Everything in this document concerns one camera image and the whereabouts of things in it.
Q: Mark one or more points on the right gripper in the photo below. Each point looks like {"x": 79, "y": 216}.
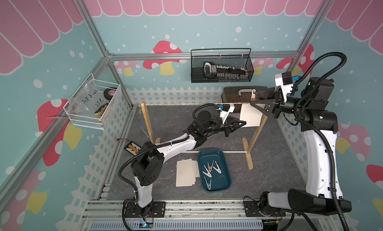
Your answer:
{"x": 270, "y": 103}

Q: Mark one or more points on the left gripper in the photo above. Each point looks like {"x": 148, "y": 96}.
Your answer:
{"x": 231, "y": 128}

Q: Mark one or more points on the pink clothespin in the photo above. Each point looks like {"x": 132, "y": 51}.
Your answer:
{"x": 253, "y": 97}
{"x": 210, "y": 166}

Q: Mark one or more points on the white clothespin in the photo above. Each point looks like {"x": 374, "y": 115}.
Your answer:
{"x": 207, "y": 172}
{"x": 216, "y": 167}

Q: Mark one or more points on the green clothespin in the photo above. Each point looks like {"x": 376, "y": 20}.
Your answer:
{"x": 208, "y": 182}

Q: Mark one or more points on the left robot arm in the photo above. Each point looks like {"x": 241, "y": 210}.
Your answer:
{"x": 143, "y": 169}

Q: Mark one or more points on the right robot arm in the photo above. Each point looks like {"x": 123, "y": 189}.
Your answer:
{"x": 306, "y": 98}

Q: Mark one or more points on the wooden drying rack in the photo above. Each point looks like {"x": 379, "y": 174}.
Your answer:
{"x": 248, "y": 146}

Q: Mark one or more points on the brown lid storage box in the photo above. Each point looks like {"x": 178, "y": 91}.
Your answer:
{"x": 239, "y": 94}

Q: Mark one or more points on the teal plastic tray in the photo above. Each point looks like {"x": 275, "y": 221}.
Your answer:
{"x": 221, "y": 181}

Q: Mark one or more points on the black socket tool set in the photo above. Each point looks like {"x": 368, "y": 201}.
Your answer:
{"x": 211, "y": 70}

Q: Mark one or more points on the black yellow small device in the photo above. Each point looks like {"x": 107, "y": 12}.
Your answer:
{"x": 132, "y": 148}

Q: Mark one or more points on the black tape roll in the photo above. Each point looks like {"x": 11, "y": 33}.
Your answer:
{"x": 109, "y": 93}

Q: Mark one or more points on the yellow black utility knife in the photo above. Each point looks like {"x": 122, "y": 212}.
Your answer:
{"x": 101, "y": 109}

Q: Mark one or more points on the clear plastic bag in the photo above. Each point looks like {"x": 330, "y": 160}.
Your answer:
{"x": 89, "y": 97}

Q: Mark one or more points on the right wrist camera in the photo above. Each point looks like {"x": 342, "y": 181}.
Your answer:
{"x": 284, "y": 83}

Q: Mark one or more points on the black mesh wall basket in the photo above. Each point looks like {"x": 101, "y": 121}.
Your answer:
{"x": 237, "y": 57}

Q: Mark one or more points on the white wire wall basket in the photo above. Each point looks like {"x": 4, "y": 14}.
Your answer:
{"x": 81, "y": 117}

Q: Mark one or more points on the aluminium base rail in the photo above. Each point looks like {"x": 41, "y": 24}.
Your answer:
{"x": 188, "y": 215}

